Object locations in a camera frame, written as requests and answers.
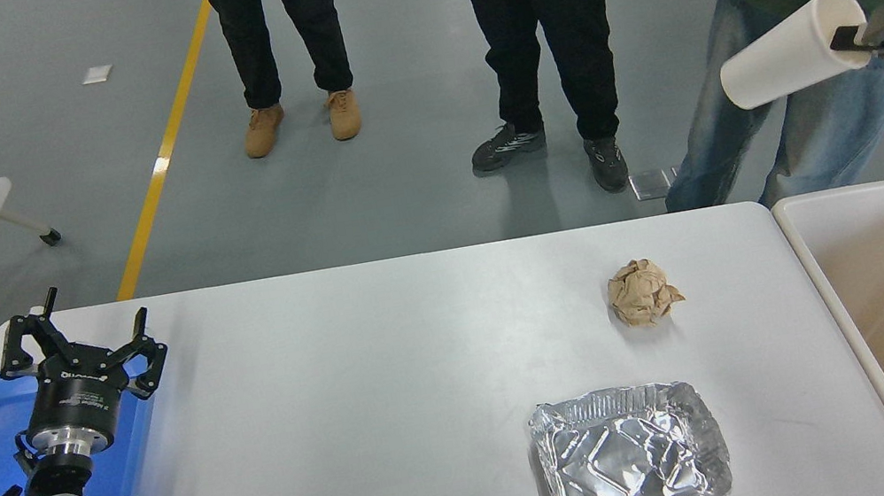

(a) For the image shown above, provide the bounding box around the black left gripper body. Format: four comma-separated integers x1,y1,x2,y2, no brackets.
12,348,138,453

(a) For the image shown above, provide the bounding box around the white paper cup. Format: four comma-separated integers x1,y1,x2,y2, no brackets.
708,0,880,114

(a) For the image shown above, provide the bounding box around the silver foil tray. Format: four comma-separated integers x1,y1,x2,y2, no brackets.
523,369,738,496

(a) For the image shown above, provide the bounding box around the silver floor plate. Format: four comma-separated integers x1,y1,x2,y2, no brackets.
627,167,679,205

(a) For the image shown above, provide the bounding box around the crumpled tan paper ball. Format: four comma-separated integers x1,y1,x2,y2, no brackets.
602,252,689,334

